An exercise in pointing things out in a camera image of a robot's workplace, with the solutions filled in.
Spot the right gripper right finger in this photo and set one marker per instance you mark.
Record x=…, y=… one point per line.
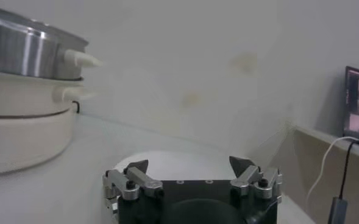
x=255, y=183

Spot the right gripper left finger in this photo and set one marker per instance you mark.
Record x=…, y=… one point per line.
x=127, y=187

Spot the round glass pot lid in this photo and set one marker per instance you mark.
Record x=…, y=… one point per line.
x=20, y=20

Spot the stainless steel steamer basket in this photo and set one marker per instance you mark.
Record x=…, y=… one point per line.
x=8, y=51

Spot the white round plate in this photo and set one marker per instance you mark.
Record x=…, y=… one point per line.
x=173, y=164

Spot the cream electric cooker pot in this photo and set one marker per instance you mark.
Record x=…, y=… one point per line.
x=20, y=143

